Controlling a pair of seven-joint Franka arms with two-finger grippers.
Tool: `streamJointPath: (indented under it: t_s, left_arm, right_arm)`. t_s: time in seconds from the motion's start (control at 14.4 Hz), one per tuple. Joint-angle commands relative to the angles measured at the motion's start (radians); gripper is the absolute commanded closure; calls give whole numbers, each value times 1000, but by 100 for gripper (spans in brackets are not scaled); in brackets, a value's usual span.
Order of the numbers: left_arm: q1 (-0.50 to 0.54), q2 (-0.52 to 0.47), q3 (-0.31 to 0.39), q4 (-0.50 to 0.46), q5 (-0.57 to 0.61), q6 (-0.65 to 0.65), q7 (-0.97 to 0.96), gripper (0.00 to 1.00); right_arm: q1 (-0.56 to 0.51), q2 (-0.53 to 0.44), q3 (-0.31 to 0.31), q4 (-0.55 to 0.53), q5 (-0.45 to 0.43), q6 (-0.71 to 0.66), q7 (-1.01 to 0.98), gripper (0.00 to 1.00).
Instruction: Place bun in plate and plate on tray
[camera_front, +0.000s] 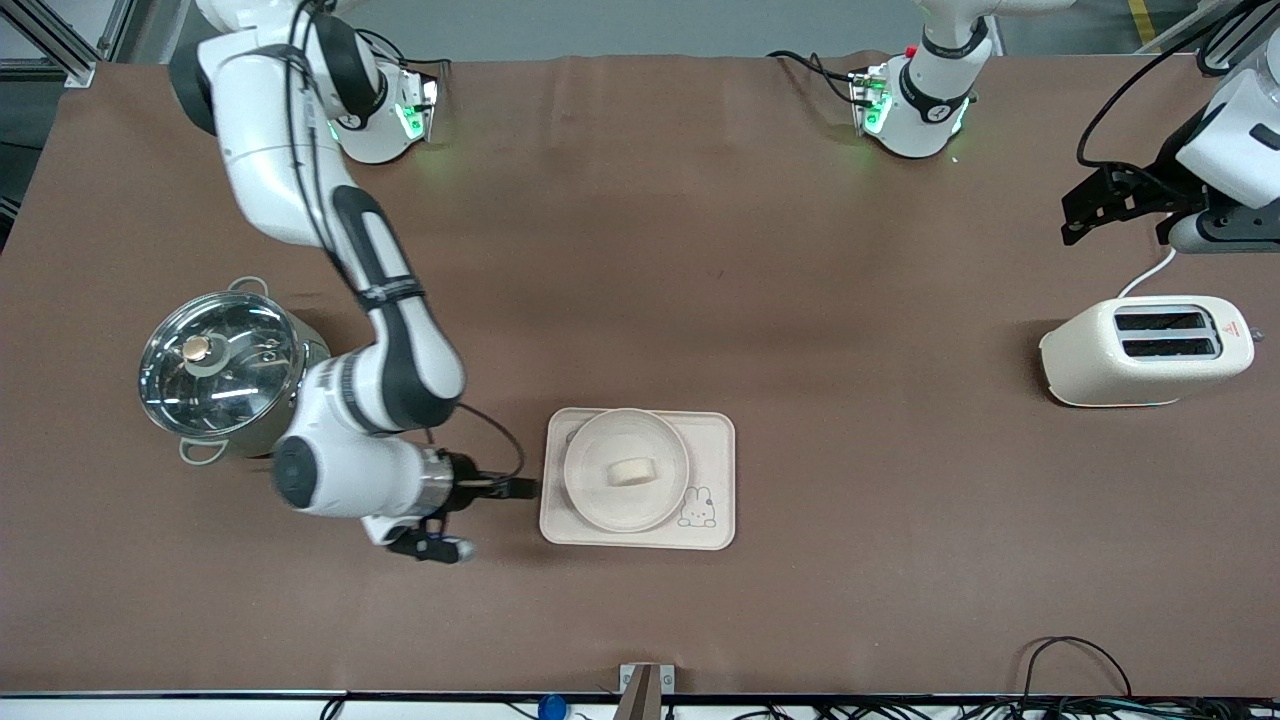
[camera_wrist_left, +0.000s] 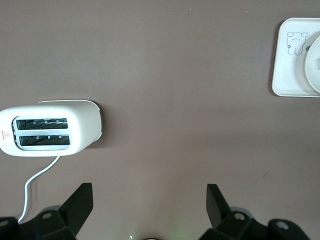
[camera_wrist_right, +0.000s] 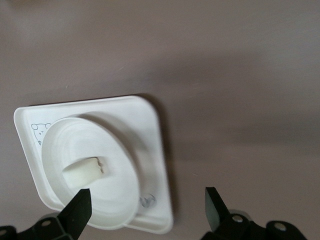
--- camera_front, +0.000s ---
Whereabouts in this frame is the white round plate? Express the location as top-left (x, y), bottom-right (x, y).
top-left (562, 407), bottom-right (692, 534)

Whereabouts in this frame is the white tray with bunny print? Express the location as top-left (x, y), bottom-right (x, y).
top-left (538, 406), bottom-right (738, 552)

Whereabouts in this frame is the white two-slot toaster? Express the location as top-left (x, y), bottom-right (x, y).
top-left (1038, 294), bottom-right (1257, 409)

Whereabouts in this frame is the stainless steel pot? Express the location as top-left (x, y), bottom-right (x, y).
top-left (138, 276), bottom-right (332, 467)

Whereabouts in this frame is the glass pot lid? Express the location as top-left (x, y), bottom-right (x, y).
top-left (138, 291), bottom-right (307, 442)

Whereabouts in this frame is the black cable to right gripper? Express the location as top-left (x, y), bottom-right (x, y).
top-left (454, 402), bottom-right (529, 484)

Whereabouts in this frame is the black cable to gripper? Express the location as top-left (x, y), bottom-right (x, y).
top-left (454, 402), bottom-right (529, 484)
top-left (1075, 0), bottom-right (1256, 173)

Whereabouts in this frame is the white toaster power cable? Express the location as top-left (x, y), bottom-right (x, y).
top-left (1116, 246), bottom-right (1180, 300)

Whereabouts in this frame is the black cable to left gripper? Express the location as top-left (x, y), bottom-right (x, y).
top-left (1075, 0), bottom-right (1256, 173)

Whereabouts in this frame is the grey metal table bracket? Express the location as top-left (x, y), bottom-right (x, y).
top-left (617, 662), bottom-right (677, 720)

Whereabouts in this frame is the black cable at left arm base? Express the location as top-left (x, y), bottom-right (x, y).
top-left (767, 49), bottom-right (873, 103)

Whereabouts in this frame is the black cable along right arm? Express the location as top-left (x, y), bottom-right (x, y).
top-left (284, 0), bottom-right (351, 293)

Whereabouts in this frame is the black looped floor cable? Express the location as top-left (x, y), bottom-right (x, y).
top-left (1018, 635), bottom-right (1137, 703)

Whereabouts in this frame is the aluminium frame profile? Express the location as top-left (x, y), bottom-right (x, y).
top-left (0, 0), bottom-right (137, 89)

